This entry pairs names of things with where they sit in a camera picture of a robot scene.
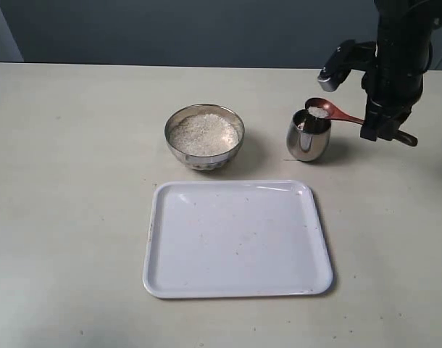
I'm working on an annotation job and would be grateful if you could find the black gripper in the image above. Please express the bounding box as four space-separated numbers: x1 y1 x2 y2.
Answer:
359 34 433 141

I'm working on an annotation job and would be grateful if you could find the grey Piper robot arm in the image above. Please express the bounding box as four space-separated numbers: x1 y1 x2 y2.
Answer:
360 1 442 141

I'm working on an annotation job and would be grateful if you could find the dark red wooden spoon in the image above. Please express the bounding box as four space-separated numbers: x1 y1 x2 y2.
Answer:
304 96 418 147

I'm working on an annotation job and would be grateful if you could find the steel cup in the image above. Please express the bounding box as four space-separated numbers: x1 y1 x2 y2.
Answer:
286 109 331 162

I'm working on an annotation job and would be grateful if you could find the steel bowl of rice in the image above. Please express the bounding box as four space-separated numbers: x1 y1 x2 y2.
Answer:
164 104 245 171

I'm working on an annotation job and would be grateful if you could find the white plastic tray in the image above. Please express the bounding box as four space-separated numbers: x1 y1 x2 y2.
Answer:
143 180 333 299

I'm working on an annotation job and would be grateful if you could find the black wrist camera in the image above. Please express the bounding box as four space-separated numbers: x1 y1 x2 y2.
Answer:
317 40 376 92

